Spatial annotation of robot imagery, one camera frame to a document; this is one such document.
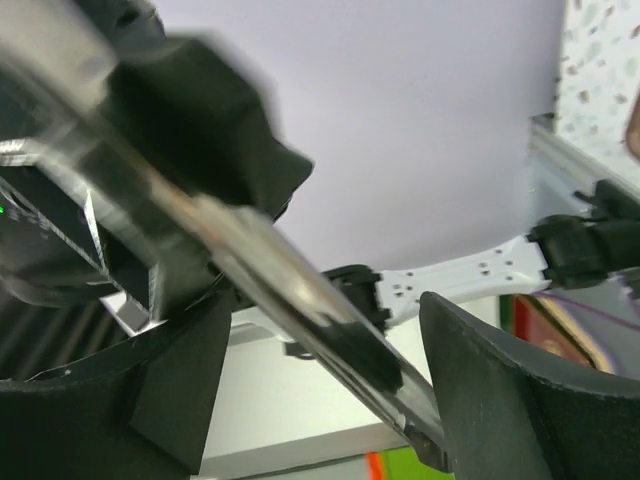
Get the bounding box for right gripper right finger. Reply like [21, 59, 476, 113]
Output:
[419, 292, 639, 480]

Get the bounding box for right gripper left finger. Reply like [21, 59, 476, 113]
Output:
[1, 294, 233, 479]

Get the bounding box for metal tongs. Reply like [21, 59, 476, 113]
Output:
[1, 1, 448, 468]

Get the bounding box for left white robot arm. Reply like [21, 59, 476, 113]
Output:
[325, 180, 639, 333]

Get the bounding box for aluminium rail frame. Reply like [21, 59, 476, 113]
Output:
[527, 114, 639, 220]

